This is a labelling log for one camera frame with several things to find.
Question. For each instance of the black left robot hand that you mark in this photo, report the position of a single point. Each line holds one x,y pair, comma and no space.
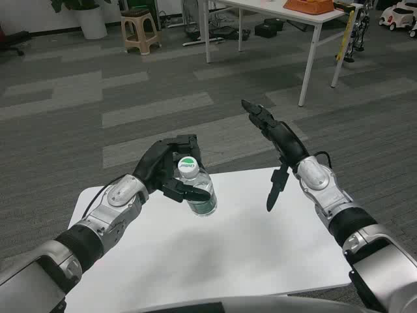
153,166

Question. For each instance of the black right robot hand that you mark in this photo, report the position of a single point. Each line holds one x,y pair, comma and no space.
288,143

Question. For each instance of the clear water bottle green label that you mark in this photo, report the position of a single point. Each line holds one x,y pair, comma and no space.
203,208

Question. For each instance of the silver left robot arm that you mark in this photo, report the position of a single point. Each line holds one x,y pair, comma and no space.
120,195

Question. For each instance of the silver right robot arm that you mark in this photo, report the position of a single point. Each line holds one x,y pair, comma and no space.
316,176

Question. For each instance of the black box on floor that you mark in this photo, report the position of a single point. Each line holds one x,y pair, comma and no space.
265,30

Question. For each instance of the yellow measuring tape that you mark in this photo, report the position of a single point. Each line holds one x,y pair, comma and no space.
345,36

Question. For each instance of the black equipment pile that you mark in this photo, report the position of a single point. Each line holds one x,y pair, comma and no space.
228,32

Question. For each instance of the white long-legged table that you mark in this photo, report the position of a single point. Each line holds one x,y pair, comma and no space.
293,14

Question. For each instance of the small humanoid robot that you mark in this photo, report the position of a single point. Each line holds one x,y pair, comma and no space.
358,32

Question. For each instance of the white power strip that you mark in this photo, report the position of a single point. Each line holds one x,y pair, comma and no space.
202,41

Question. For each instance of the orange tray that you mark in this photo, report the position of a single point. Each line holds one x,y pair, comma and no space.
307,6

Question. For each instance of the beige plastic stool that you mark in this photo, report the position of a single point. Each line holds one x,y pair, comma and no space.
140,27

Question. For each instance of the black yellow tape case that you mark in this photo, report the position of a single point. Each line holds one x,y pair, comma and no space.
343,5

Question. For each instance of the white plant pot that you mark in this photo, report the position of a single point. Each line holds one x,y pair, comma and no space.
92,24

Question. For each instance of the black computer tower green light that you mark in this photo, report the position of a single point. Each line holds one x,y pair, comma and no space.
141,4

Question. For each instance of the silver robot chest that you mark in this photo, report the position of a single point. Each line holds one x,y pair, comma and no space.
260,306

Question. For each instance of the white toy car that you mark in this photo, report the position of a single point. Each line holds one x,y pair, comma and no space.
397,16

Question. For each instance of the black office chair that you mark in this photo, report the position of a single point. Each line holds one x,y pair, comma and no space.
13,39

